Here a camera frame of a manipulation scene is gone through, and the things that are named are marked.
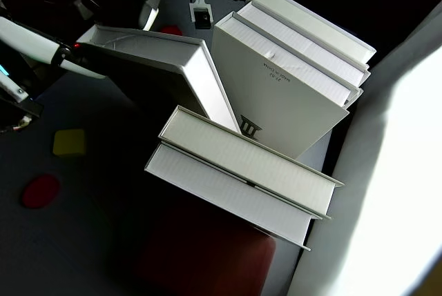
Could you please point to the grey table cloth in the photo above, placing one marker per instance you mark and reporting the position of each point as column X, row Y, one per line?
column 86, row 241

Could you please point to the white box with printed logo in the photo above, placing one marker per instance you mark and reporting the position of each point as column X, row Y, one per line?
column 276, row 109

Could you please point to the red round block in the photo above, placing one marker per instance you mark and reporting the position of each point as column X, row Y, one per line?
column 40, row 190

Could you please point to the white flat box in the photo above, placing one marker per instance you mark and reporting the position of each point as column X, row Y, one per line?
column 293, row 39
column 224, row 192
column 310, row 20
column 248, row 158

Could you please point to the dark red box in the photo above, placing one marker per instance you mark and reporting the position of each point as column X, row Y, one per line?
column 207, row 258

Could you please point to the yellow square block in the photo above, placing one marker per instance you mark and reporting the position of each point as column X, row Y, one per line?
column 69, row 142

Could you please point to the small red block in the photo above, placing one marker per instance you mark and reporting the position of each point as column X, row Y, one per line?
column 171, row 30

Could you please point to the white stand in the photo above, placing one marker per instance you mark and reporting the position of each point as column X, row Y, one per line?
column 314, row 158

